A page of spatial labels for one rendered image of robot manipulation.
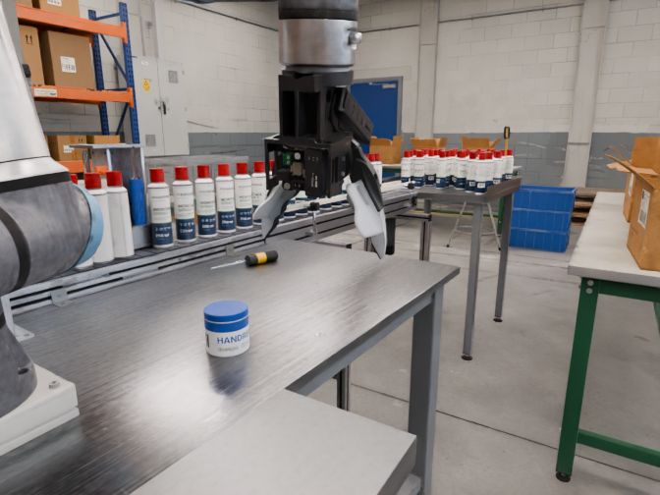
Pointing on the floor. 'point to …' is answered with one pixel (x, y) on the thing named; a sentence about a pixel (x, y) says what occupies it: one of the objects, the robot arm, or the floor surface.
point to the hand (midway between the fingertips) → (323, 247)
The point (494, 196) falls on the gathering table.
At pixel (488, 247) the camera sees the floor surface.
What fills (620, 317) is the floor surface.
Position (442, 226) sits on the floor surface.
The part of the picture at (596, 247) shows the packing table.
